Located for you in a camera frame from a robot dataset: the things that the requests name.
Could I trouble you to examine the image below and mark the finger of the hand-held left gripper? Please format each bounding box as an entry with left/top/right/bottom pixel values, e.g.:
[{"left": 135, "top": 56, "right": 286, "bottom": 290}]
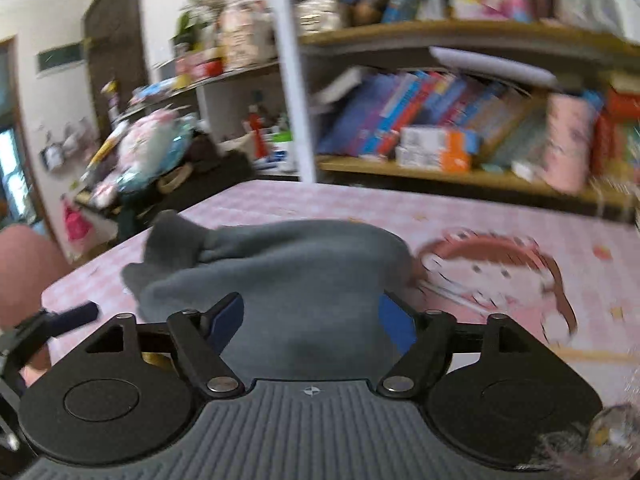
[{"left": 50, "top": 301, "right": 99, "bottom": 337}]

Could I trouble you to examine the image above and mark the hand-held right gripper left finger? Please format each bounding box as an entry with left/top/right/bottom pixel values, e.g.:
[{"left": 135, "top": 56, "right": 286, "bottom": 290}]
[{"left": 82, "top": 292, "right": 245, "bottom": 400}]

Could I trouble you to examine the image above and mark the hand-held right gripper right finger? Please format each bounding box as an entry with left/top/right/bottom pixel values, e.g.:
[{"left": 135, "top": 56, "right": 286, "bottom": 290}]
[{"left": 377, "top": 294, "right": 543, "bottom": 400}]

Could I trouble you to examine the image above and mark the grey fuzzy garment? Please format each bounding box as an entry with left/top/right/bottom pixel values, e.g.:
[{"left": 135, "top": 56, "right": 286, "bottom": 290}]
[{"left": 121, "top": 210, "right": 426, "bottom": 396}]

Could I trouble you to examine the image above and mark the person's leg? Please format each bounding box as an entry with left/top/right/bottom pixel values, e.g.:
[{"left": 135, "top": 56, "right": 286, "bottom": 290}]
[{"left": 0, "top": 225, "right": 71, "bottom": 376}]

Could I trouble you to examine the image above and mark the bright pink bag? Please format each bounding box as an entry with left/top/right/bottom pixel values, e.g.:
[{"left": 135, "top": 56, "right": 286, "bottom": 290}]
[{"left": 62, "top": 200, "right": 91, "bottom": 243}]

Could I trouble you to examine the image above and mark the dark green cloth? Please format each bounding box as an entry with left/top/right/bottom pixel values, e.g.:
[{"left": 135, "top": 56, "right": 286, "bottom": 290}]
[{"left": 117, "top": 192, "right": 151, "bottom": 246}]

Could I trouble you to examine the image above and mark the pink checked tablecloth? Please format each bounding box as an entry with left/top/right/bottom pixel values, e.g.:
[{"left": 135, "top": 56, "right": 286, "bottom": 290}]
[{"left": 40, "top": 180, "right": 640, "bottom": 411}]

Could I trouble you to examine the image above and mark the hanging black white bag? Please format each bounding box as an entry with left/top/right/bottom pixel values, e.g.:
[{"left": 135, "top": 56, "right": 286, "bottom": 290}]
[{"left": 42, "top": 142, "right": 66, "bottom": 171}]

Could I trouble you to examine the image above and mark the iridescent blue bag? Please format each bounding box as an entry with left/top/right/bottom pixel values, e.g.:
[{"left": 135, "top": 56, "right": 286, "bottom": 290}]
[{"left": 117, "top": 115, "right": 199, "bottom": 193}]

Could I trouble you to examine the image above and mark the white jar with green label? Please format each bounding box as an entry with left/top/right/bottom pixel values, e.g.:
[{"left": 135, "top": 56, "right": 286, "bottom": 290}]
[{"left": 270, "top": 130, "right": 294, "bottom": 166}]

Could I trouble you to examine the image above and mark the orange white box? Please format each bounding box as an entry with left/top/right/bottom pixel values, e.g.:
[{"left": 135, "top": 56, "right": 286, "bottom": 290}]
[{"left": 397, "top": 127, "right": 481, "bottom": 171}]

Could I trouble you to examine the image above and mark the red tassel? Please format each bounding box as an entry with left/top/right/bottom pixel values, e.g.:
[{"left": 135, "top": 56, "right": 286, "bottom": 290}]
[{"left": 248, "top": 105, "right": 266, "bottom": 158}]

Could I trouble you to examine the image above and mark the white plush with pink bows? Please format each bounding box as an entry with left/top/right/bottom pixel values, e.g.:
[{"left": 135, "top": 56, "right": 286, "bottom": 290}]
[{"left": 117, "top": 110, "right": 173, "bottom": 171}]

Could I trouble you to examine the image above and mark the row of colourful books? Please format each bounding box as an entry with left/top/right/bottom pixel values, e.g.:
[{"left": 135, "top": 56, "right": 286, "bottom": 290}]
[{"left": 317, "top": 67, "right": 551, "bottom": 171}]

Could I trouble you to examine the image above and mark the white shelf unit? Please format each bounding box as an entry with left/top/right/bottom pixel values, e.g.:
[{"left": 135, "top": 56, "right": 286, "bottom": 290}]
[{"left": 150, "top": 57, "right": 301, "bottom": 181}]

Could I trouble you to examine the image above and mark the clear glassy object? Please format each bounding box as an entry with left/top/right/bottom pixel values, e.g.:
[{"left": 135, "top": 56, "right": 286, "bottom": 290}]
[{"left": 587, "top": 402, "right": 640, "bottom": 461}]

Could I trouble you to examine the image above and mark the pink printed cylinder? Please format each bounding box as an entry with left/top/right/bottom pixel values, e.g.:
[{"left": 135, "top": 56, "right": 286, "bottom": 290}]
[{"left": 542, "top": 92, "right": 601, "bottom": 193}]

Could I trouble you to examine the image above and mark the white pole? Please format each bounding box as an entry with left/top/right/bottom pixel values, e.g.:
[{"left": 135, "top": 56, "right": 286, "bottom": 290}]
[{"left": 262, "top": 0, "right": 319, "bottom": 184}]

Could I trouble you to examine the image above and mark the dark brown panel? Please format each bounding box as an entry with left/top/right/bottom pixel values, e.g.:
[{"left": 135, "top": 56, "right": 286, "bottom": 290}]
[{"left": 82, "top": 0, "right": 151, "bottom": 126}]

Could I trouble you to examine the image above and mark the floral cloth bag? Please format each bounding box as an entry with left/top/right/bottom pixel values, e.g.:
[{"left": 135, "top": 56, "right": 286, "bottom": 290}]
[{"left": 217, "top": 2, "right": 278, "bottom": 68}]

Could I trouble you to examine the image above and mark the wooden bookshelf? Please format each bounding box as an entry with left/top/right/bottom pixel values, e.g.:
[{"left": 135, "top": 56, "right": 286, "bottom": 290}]
[{"left": 297, "top": 0, "right": 640, "bottom": 221}]

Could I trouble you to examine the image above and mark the potted plant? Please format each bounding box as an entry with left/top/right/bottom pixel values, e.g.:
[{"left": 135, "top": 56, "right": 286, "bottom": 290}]
[{"left": 175, "top": 0, "right": 226, "bottom": 51}]

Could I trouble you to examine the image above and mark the cream handbag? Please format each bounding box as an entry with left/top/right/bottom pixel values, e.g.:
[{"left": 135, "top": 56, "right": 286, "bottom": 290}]
[{"left": 295, "top": 0, "right": 346, "bottom": 33}]

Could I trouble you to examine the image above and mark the green wall sign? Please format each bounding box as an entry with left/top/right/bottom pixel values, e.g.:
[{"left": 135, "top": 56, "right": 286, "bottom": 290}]
[{"left": 37, "top": 42, "right": 83, "bottom": 78}]

